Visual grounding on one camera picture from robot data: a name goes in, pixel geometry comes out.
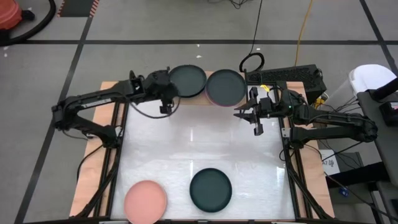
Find white plastic bin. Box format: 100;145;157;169
326;63;397;106

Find hazard-striped floor panel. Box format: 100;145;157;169
57;0;100;18

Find black hanging cable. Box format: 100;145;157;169
238;0;266;73

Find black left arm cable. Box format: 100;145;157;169
129;98;182;120

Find black vacuum hose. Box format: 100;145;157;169
0;0;57;47

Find purple plate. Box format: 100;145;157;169
205;90;247;108

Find pink plate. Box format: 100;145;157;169
123;180;169;224

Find black device on desk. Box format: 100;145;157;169
379;101;398;127

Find wooden base board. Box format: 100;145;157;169
68;80;336;219

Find yellow cable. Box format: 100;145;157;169
294;0;314;67

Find dark green plate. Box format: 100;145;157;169
205;68;248;105
169;64;208;98
189;167;233;213

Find grey side desk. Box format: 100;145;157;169
357;90;398;187

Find white paper label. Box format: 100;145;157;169
320;149;340;177

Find black computer box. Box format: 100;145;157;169
244;64;328;104

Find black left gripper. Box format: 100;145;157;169
144;67;180;114

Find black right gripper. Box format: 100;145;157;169
233;86;282;136

